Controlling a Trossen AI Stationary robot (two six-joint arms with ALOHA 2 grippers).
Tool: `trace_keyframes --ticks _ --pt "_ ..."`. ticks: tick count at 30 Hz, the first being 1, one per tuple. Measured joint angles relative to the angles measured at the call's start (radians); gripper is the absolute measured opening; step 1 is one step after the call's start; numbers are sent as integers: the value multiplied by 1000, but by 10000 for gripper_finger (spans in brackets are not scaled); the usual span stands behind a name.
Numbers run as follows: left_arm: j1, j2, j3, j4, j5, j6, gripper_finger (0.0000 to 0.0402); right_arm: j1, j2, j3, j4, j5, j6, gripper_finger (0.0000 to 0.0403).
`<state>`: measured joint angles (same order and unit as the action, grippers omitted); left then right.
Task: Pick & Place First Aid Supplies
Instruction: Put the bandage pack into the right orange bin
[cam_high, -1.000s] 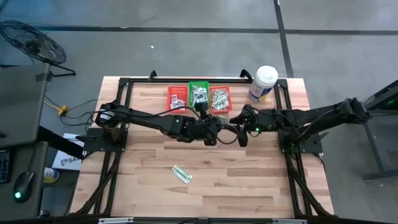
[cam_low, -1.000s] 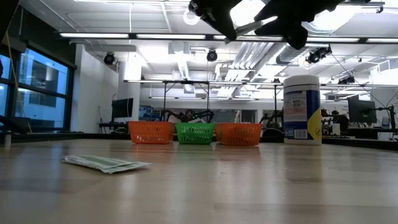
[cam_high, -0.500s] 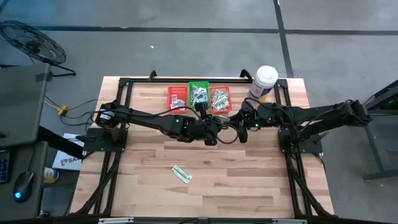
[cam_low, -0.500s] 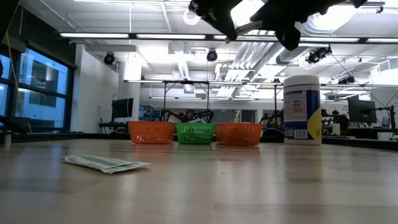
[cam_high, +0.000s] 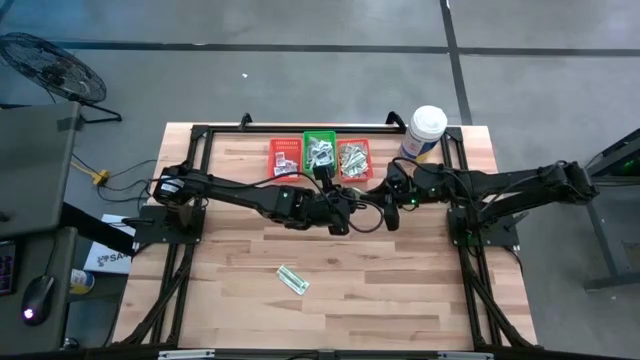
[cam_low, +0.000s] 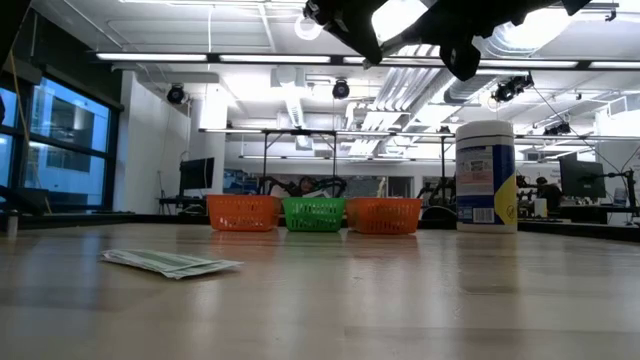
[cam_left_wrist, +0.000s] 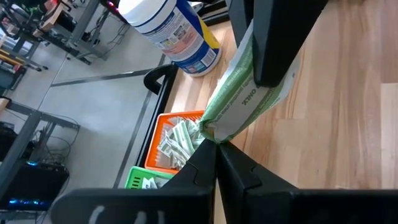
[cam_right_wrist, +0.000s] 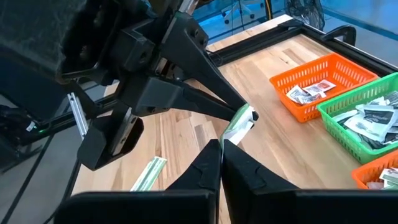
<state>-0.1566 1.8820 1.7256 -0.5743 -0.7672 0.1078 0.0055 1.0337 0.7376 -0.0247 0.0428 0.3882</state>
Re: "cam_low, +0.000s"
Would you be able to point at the white packet black print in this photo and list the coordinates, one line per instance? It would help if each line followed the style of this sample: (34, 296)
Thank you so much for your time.
(317, 193)

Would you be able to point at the round black ceiling camera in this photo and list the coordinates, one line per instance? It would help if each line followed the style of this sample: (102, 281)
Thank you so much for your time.
(341, 89)
(176, 95)

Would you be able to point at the white cup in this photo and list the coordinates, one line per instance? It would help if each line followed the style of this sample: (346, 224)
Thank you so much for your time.
(540, 206)

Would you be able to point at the person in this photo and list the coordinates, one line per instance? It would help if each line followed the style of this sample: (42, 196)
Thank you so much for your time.
(549, 192)
(306, 186)

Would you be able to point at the large window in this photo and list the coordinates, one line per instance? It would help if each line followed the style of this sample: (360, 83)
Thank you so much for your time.
(70, 170)

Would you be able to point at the green plastic basket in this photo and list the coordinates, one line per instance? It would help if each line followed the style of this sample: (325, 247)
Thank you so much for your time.
(314, 215)

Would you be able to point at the black rig camera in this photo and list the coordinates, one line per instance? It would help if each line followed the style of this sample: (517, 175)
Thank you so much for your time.
(557, 129)
(510, 89)

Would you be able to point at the black metal rack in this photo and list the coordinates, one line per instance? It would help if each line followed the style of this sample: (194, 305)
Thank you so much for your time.
(264, 165)

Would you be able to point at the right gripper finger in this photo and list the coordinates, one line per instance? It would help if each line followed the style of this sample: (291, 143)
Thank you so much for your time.
(357, 30)
(415, 37)

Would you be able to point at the black overhead light bar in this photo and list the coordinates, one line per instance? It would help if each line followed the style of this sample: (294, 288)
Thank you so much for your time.
(160, 57)

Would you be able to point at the black background robot arm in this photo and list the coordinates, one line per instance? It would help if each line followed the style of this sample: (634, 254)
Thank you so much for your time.
(335, 184)
(442, 192)
(525, 192)
(272, 184)

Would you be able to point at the black monitor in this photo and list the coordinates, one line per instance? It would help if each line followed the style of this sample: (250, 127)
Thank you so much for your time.
(582, 177)
(196, 175)

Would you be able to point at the white blue wipes canister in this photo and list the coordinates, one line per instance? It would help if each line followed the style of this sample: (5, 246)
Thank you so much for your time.
(485, 175)

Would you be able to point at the orange plastic basket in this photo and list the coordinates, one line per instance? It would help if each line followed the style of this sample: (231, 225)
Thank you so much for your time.
(242, 212)
(384, 215)

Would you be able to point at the white cylinder post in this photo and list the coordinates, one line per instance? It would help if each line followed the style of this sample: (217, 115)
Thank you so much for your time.
(12, 225)

